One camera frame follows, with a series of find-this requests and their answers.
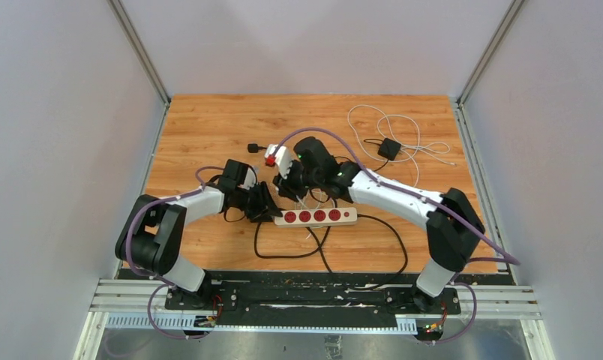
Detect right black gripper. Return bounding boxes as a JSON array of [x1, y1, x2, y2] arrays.
[[274, 157, 324, 202]]

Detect black power strip cord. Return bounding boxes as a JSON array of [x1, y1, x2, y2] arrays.
[[247, 142, 410, 292]]

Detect thin black adapter cable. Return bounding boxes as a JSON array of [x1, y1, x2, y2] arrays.
[[331, 138, 389, 175]]

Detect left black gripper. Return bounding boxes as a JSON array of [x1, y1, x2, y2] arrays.
[[235, 181, 281, 223]]

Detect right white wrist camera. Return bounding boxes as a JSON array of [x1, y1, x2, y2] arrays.
[[264, 144, 293, 179]]

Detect white power strip red sockets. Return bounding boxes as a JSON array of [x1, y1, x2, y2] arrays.
[[274, 207, 359, 228]]

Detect white USB cable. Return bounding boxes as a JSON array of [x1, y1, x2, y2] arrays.
[[293, 190, 332, 239]]

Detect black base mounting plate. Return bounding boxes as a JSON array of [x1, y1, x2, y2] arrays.
[[165, 271, 461, 333]]

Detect aluminium frame rail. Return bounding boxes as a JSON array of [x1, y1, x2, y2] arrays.
[[74, 270, 554, 359]]

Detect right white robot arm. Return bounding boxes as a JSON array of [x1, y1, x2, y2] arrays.
[[265, 136, 485, 314]]

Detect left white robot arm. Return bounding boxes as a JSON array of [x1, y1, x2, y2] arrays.
[[115, 160, 282, 310]]

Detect black power adapter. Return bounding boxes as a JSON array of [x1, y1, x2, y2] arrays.
[[377, 138, 402, 161]]

